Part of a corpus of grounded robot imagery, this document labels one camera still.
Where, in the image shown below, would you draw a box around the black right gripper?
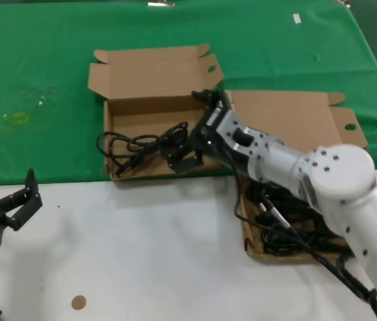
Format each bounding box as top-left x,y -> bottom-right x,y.
166,88 -> 233,175

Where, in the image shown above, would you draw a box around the black power cord with plug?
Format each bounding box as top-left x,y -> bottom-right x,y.
96,120 -> 190,179

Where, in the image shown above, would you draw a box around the cardboard box with oval hole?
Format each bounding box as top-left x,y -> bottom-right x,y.
87,43 -> 225,182

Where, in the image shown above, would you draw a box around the cardboard box with round hole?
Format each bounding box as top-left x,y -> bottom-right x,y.
223,89 -> 368,265

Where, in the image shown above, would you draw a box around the green tablecloth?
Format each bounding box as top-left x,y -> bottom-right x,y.
0,0 -> 377,187

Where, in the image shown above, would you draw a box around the tangled black power cables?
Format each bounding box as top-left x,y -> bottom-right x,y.
241,177 -> 356,259

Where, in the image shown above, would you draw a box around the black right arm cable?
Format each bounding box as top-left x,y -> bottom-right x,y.
233,173 -> 377,321

